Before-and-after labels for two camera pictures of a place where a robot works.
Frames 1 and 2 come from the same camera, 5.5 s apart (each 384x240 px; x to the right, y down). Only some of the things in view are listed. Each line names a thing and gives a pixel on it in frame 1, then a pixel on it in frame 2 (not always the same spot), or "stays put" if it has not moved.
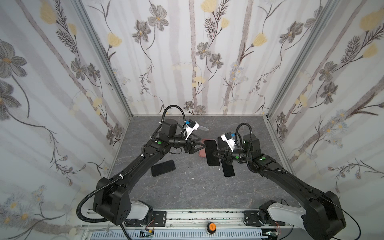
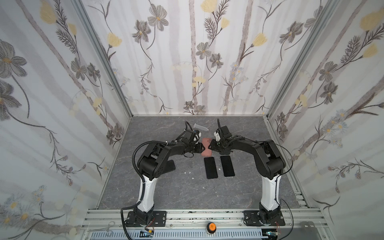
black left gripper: x=188 y=144 stays put
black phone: x=228 y=169 stays put
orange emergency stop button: x=211 y=227 stays put
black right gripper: x=226 y=154 -> x=214 y=146
